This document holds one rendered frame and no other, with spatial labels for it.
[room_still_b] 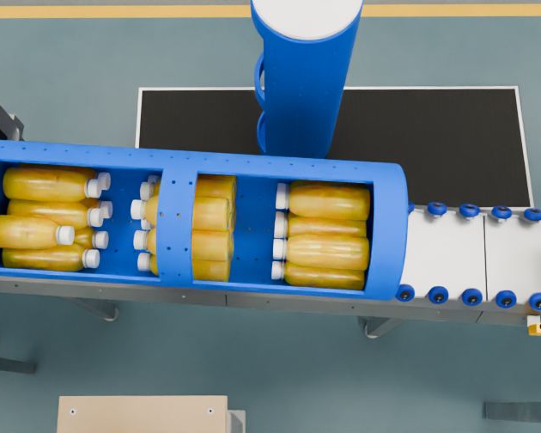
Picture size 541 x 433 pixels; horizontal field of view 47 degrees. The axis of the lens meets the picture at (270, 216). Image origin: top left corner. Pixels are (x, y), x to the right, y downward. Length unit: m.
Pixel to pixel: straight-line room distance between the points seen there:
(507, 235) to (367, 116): 1.06
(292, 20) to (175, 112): 1.00
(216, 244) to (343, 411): 1.24
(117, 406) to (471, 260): 0.85
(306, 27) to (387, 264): 0.65
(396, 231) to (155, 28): 1.90
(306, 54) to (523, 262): 0.72
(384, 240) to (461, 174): 1.30
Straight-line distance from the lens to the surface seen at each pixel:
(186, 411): 1.28
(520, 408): 2.15
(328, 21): 1.58
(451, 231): 1.52
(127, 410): 1.29
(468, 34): 2.92
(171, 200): 1.18
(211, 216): 1.22
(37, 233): 1.33
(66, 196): 1.35
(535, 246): 1.58
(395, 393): 2.38
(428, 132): 2.48
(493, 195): 2.46
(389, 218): 1.17
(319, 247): 1.24
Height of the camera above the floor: 2.33
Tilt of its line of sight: 73 degrees down
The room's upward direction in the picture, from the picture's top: straight up
